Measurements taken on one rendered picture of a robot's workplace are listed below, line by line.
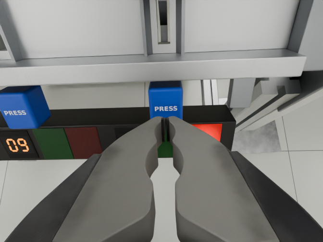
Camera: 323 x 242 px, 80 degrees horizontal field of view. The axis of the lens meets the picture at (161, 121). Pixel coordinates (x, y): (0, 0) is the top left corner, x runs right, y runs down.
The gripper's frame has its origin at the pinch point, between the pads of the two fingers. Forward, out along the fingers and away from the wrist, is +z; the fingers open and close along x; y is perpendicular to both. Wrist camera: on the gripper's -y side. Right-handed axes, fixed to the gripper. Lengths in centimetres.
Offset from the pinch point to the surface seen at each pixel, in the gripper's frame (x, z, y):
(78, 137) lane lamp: -8.1, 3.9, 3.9
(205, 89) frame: 10.7, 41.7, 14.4
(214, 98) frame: 12.9, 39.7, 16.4
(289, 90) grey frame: 12.9, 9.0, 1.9
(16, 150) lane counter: -14.6, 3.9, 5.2
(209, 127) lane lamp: 3.7, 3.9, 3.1
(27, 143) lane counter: -13.2, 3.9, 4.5
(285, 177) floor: 46, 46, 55
